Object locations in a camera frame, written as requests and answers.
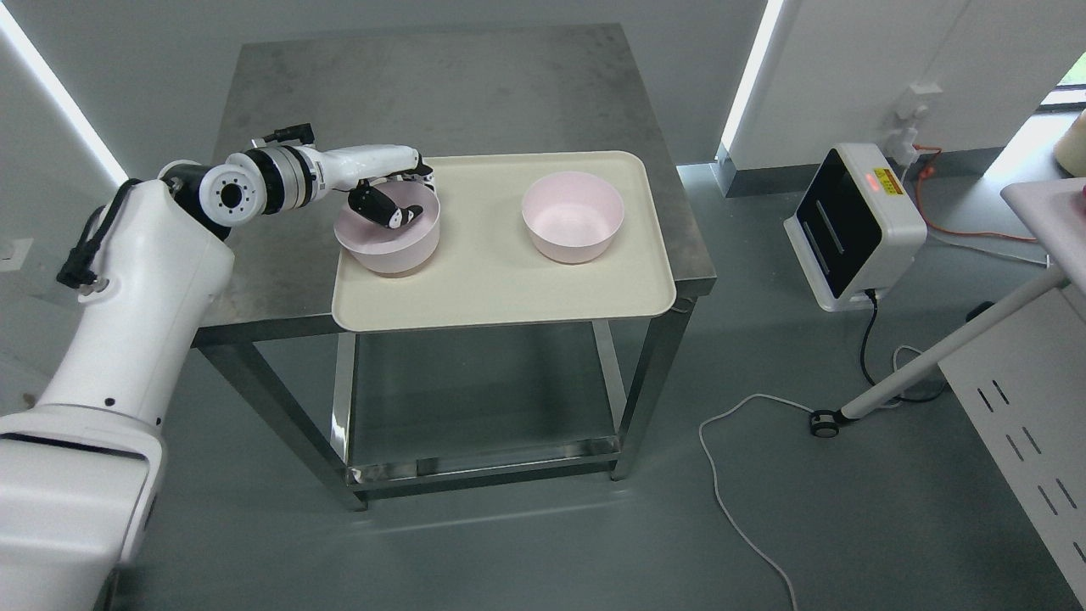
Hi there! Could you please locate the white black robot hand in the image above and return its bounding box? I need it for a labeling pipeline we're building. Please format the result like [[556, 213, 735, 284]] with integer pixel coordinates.
[[348, 147, 437, 229]]

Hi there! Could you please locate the pink bowl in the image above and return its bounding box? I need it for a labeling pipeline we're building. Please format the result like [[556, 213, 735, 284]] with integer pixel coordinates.
[[520, 171, 626, 266], [333, 181, 439, 273]]

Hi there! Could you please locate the cream plastic tray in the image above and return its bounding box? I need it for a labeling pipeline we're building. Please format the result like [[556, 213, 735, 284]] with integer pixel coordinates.
[[331, 151, 675, 333]]

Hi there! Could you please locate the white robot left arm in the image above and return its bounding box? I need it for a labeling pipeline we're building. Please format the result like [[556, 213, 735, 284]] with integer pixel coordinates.
[[1, 124, 434, 610]]

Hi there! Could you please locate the stainless steel table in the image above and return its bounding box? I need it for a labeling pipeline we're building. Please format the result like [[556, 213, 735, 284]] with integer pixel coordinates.
[[194, 24, 717, 511]]

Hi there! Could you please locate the white black box device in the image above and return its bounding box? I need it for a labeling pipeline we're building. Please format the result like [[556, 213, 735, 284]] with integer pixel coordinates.
[[783, 143, 927, 311]]

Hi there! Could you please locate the white perforated cabinet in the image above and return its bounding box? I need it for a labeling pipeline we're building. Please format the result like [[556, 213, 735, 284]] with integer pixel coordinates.
[[939, 287, 1085, 599]]

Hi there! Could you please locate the white rolling table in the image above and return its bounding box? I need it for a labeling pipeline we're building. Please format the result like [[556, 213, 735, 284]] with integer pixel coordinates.
[[809, 177, 1085, 438]]

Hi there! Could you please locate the white floor cable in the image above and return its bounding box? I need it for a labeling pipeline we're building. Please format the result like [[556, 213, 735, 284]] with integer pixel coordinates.
[[698, 393, 817, 611]]

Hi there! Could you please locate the black power cable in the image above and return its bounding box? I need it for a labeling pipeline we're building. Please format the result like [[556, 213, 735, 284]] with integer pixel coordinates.
[[859, 289, 949, 405]]

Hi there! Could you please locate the white wall socket plug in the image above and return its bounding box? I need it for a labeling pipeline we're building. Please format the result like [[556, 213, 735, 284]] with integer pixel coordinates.
[[882, 81, 943, 169]]

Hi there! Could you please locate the orange cable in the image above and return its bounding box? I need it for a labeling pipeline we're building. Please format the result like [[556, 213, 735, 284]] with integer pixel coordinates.
[[913, 147, 1039, 244]]

